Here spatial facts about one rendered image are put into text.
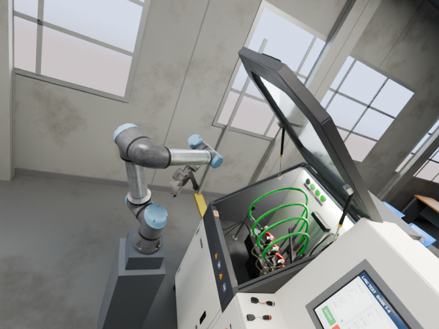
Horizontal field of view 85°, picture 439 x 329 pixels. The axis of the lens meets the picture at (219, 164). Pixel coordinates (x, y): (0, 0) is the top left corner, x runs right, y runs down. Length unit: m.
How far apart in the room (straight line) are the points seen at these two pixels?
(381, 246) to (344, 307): 0.28
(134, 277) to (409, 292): 1.17
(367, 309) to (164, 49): 2.40
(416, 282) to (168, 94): 2.38
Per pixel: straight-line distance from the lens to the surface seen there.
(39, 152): 3.08
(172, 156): 1.00
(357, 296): 1.18
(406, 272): 1.13
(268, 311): 1.34
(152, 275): 1.44
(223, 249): 1.48
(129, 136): 1.01
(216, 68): 2.71
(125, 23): 2.52
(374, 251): 1.17
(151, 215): 1.23
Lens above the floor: 1.95
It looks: 26 degrees down
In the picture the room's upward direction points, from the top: 24 degrees clockwise
